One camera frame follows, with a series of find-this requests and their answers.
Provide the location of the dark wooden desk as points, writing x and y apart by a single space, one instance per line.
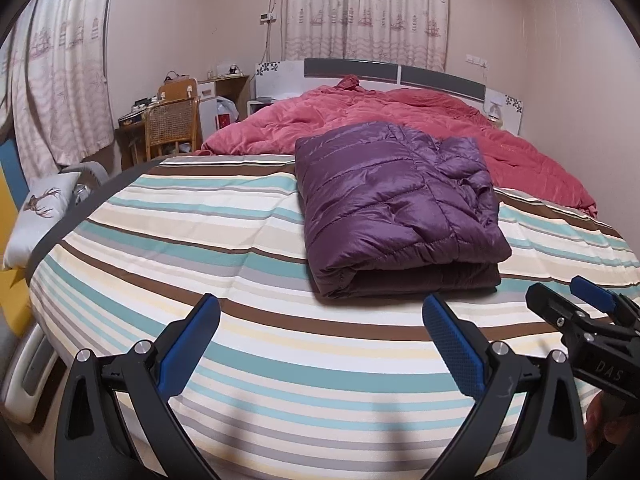
131 120

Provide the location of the patterned side curtain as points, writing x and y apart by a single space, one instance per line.
60 70

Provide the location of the yellow and blue panel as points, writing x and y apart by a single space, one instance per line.
10 285

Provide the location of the white leaf print headboard panel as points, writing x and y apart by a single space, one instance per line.
510 107
277 77

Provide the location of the white wall socket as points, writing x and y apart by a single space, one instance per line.
476 60

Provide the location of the wooden side cabinet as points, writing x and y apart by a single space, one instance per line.
235 90

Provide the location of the striped bed sheet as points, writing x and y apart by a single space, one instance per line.
250 285

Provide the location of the person's right hand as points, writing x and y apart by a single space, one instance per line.
612 430

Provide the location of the grey padded armrest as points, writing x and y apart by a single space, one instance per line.
85 172

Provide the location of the patterned window curtain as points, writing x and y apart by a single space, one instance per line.
365 10

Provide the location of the deer print pillow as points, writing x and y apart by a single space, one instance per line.
42 220

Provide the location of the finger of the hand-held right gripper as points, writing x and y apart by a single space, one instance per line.
550 302
592 294

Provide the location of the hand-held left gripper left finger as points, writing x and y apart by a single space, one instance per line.
187 345

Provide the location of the white drawer unit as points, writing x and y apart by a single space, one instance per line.
207 95

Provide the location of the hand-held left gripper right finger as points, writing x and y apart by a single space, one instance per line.
452 347

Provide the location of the red quilt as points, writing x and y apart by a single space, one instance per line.
525 170

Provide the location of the cane back wooden chair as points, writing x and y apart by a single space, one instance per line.
170 122

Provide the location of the purple down jacket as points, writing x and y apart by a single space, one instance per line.
390 200

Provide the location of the white wall switch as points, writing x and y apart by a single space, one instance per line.
268 17

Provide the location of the white plastic bag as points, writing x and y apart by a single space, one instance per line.
226 112

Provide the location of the glass bedside lamp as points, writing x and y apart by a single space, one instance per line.
495 112

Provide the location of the white nightstand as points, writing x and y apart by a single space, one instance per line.
259 109

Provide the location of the grey and white headboard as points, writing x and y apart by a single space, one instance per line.
440 80

